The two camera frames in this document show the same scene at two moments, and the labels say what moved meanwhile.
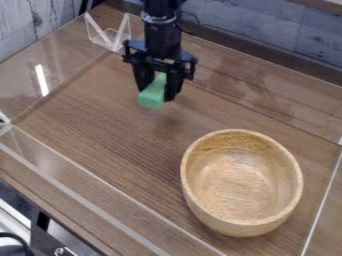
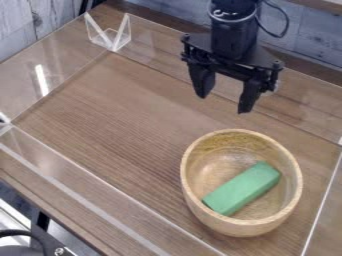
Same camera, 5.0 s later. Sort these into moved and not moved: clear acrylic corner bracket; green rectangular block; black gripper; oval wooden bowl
Moved: green rectangular block; black gripper
Not moved: clear acrylic corner bracket; oval wooden bowl
